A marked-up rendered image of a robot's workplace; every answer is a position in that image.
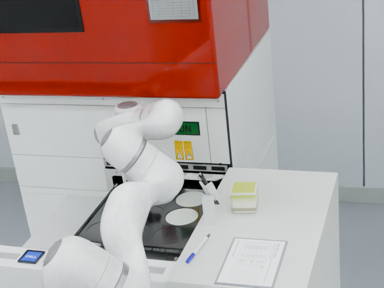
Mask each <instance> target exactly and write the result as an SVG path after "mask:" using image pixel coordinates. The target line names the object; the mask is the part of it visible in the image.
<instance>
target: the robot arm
mask: <svg viewBox="0 0 384 288"><path fill-rule="evenodd" d="M114 114H115V116H112V117H109V118H106V119H104V120H102V121H100V122H98V123H97V124H96V126H95V128H94V137H95V139H96V141H97V142H98V143H99V144H100V145H101V153H102V156H103V157H104V159H105V160H106V161H107V162H108V163H109V164H111V165H112V166H113V167H114V168H116V169H117V170H119V171H120V172H121V173H122V179H123V184H121V185H119V186H117V187H116V188H115V189H114V190H113V191H112V192H111V194H110V195H109V197H108V199H107V202H106V204H105V207H104V210H103V213H102V216H101V224H100V231H101V238H102V242H103V245H104V247H105V249H106V250H104V249H102V248H101V247H99V246H97V245H96V244H94V243H92V242H90V241H89V240H87V239H84V238H82V237H78V236H68V237H64V238H62V239H60V240H58V241H56V242H55V243H54V244H53V245H52V247H51V248H49V251H48V253H47V255H46V258H45V259H44V263H43V267H42V287H43V288H151V276H150V271H149V266H148V262H147V258H146V254H145V250H144V247H143V242H142V234H143V229H144V226H145V223H146V220H147V216H148V214H149V211H150V209H151V207H153V206H156V205H161V204H163V203H166V202H168V201H169V200H171V199H173V198H174V197H175V196H176V195H177V194H178V193H179V192H180V190H181V188H182V187H183V183H184V173H183V170H182V168H181V167H180V165H179V164H178V163H177V162H176V161H175V160H173V159H172V158H171V157H170V156H168V155H167V154H165V153H164V152H163V151H161V150H160V149H159V148H157V147H155V146H154V145H153V144H151V143H150V142H148V141H152V140H162V139H168V138H170V137H172V136H173V135H175V134H176V133H177V132H178V130H179V129H180V128H181V126H182V123H183V110H182V107H181V106H180V104H179V103H177V102H176V101H174V100H172V99H162V100H159V101H156V102H153V103H150V104H148V105H145V106H142V107H141V104H140V103H139V102H136V101H126V102H121V103H119V104H117V105H116V106H115V107H114Z"/></svg>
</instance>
